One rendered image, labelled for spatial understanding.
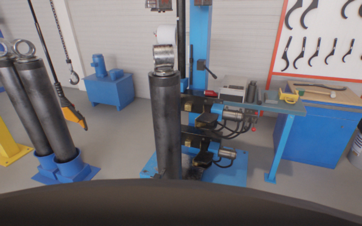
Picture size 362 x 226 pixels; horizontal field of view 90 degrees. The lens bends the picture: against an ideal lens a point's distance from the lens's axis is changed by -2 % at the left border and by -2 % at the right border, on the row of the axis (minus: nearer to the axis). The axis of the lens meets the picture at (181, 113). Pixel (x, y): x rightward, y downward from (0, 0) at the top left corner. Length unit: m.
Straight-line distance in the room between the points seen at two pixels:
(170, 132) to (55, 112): 1.27
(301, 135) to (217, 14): 2.24
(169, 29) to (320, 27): 2.22
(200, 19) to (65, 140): 1.86
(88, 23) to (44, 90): 2.92
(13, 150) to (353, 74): 5.20
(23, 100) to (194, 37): 1.82
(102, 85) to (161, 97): 2.87
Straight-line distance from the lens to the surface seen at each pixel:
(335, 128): 2.81
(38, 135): 2.59
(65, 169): 2.55
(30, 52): 2.14
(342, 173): 3.20
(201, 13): 1.92
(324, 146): 2.93
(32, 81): 2.09
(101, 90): 4.09
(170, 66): 1.21
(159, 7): 1.39
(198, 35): 1.94
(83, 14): 4.87
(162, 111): 1.26
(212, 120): 1.61
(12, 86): 2.39
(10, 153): 3.64
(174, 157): 1.52
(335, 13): 3.59
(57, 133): 2.30
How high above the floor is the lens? 1.84
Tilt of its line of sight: 29 degrees down
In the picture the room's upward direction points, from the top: 1 degrees counter-clockwise
